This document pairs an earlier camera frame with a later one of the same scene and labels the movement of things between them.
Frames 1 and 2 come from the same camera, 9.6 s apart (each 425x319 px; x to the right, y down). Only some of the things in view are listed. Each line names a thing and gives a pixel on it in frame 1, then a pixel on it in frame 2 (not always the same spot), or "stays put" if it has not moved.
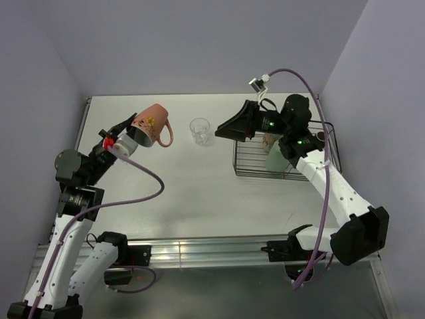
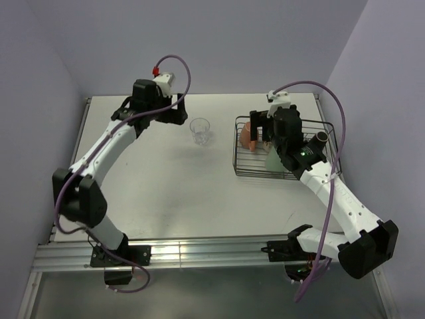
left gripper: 113,131 → 175,116
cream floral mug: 268,141 stays put
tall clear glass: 200,127 stays put
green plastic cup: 275,161 stays put
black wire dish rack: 249,157 stays put
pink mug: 146,127 → 245,139
